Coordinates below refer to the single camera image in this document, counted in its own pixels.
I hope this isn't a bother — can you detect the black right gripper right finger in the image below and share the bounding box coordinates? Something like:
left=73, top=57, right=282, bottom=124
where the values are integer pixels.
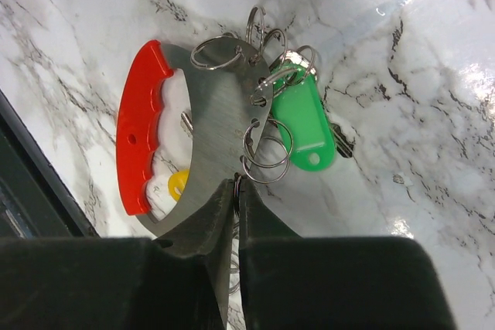
left=237, top=179, right=300, bottom=329

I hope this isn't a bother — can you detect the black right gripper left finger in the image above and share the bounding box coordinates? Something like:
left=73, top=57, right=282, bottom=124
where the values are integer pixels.
left=156, top=179, right=235, bottom=329

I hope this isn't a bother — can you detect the steel key organizer red handle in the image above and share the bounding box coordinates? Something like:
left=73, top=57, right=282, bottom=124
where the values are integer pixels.
left=114, top=5, right=322, bottom=238

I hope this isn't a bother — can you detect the yellow key tag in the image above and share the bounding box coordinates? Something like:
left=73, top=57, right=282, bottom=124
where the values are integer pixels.
left=167, top=169, right=189, bottom=202

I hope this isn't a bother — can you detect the green key tag with key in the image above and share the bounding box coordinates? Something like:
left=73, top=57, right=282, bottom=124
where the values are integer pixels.
left=270, top=46, right=353, bottom=172

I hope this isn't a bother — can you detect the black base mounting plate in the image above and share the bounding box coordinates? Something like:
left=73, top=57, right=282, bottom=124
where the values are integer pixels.
left=1, top=95, right=98, bottom=239

